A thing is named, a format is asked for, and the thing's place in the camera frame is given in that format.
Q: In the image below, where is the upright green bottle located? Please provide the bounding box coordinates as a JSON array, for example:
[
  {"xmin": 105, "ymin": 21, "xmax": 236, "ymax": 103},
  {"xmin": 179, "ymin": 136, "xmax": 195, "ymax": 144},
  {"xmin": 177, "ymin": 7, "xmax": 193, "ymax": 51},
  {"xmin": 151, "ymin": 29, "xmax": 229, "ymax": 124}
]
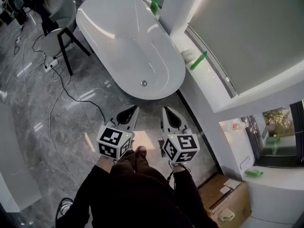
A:
[{"xmin": 150, "ymin": 0, "xmax": 160, "ymax": 16}]

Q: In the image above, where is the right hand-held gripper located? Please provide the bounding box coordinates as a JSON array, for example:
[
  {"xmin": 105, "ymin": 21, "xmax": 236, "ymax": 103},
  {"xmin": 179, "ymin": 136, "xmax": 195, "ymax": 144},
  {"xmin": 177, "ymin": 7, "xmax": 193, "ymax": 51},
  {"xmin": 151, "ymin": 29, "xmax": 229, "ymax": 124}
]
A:
[{"xmin": 158, "ymin": 106, "xmax": 200, "ymax": 164}]

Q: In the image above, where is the white bathtub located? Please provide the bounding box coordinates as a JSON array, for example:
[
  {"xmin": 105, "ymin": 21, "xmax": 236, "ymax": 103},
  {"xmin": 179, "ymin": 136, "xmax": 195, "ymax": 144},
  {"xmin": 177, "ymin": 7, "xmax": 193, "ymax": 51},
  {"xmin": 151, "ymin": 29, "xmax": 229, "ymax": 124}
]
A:
[{"xmin": 75, "ymin": 0, "xmax": 186, "ymax": 101}]

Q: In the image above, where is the white stone ledge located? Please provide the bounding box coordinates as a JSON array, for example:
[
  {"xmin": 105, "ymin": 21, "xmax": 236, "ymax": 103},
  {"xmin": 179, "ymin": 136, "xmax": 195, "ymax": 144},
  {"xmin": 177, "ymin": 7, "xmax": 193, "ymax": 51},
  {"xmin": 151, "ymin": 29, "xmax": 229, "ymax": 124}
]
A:
[{"xmin": 143, "ymin": 0, "xmax": 240, "ymax": 115}]

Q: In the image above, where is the small lying green bottle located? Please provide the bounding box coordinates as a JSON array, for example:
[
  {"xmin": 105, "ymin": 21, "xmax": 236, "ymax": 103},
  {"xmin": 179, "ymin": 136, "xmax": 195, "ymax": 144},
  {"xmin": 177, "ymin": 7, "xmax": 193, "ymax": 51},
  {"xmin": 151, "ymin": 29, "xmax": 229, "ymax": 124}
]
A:
[{"xmin": 244, "ymin": 169, "xmax": 264, "ymax": 177}]

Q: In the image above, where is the person's right forearm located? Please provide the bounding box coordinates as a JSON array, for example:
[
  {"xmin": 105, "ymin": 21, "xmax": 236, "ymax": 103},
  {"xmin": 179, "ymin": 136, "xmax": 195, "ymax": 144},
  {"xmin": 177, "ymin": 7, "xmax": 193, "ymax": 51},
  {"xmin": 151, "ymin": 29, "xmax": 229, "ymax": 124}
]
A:
[{"xmin": 170, "ymin": 162, "xmax": 206, "ymax": 211}]

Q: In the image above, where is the grey chair with black legs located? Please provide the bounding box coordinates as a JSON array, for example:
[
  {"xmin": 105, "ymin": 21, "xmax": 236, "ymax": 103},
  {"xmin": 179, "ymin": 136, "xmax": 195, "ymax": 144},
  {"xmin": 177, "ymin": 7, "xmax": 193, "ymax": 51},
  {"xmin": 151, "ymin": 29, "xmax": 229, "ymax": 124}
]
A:
[{"xmin": 39, "ymin": 0, "xmax": 91, "ymax": 77}]

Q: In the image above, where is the person's left forearm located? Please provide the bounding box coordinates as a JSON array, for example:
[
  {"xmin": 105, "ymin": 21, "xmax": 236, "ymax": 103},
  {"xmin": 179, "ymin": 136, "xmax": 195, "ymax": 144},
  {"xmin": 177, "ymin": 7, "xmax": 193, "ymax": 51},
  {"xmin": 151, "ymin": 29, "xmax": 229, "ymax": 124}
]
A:
[{"xmin": 71, "ymin": 153, "xmax": 119, "ymax": 204}]

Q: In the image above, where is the long black floor cable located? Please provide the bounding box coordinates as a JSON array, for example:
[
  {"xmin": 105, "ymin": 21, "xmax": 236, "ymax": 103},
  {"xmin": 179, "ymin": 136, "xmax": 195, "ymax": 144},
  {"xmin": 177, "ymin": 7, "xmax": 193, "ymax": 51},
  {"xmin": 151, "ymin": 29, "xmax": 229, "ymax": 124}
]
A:
[{"xmin": 50, "ymin": 66, "xmax": 106, "ymax": 125}]

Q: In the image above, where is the thin white floor cable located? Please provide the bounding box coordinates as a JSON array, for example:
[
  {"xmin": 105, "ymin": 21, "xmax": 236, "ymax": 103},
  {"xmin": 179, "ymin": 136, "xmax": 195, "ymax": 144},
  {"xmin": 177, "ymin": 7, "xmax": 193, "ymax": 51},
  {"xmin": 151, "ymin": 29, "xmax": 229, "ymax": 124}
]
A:
[{"xmin": 48, "ymin": 75, "xmax": 81, "ymax": 188}]

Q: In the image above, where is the large cardboard box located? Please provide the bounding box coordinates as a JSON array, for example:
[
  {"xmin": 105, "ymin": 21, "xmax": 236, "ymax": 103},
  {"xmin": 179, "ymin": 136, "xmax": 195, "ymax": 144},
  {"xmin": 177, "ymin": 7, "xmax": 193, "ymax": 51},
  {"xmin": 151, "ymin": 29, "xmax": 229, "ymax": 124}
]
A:
[{"xmin": 198, "ymin": 173, "xmax": 252, "ymax": 228}]

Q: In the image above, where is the white power strip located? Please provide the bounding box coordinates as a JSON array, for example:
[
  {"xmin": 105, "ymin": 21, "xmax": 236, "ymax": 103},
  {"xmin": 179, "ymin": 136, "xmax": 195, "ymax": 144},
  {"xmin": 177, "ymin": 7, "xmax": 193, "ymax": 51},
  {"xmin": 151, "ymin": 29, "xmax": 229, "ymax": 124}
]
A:
[{"xmin": 44, "ymin": 58, "xmax": 59, "ymax": 73}]

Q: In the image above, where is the dark framed glass window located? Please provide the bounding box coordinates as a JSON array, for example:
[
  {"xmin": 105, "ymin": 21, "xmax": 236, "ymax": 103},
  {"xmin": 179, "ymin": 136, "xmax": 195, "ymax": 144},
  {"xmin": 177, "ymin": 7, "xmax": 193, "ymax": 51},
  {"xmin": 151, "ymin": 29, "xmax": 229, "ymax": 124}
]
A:
[{"xmin": 241, "ymin": 100, "xmax": 304, "ymax": 168}]

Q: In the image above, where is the person's black clothed body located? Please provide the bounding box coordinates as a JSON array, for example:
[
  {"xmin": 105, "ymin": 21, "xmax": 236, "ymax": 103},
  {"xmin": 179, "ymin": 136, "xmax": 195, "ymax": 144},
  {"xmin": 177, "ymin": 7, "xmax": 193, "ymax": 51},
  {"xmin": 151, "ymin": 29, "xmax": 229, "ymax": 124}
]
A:
[{"xmin": 56, "ymin": 146, "xmax": 219, "ymax": 228}]

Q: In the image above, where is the coiled black cable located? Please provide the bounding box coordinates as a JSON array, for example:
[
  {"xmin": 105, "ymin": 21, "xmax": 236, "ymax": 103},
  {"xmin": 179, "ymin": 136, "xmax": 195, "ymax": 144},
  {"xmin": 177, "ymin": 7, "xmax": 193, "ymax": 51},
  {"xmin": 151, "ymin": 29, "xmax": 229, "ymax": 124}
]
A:
[{"xmin": 57, "ymin": 197, "xmax": 75, "ymax": 219}]

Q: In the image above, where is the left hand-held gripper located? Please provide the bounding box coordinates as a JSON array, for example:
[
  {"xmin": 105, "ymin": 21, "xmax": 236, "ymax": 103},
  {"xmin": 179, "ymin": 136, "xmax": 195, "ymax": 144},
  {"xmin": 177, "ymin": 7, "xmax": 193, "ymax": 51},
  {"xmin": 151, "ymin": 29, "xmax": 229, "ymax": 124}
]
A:
[{"xmin": 96, "ymin": 105, "xmax": 140, "ymax": 161}]

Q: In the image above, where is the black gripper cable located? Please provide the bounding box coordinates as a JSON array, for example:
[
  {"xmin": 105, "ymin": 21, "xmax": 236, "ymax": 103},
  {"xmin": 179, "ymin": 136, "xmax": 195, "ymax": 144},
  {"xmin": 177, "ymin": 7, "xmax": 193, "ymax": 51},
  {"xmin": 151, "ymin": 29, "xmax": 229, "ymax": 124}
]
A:
[{"xmin": 167, "ymin": 161, "xmax": 191, "ymax": 190}]

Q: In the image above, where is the large lying green bottle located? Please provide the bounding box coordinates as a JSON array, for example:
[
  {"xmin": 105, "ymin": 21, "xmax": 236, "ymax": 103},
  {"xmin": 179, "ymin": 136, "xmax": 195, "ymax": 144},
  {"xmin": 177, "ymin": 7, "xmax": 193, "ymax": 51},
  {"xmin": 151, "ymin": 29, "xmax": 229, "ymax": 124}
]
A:
[{"xmin": 190, "ymin": 51, "xmax": 208, "ymax": 71}]

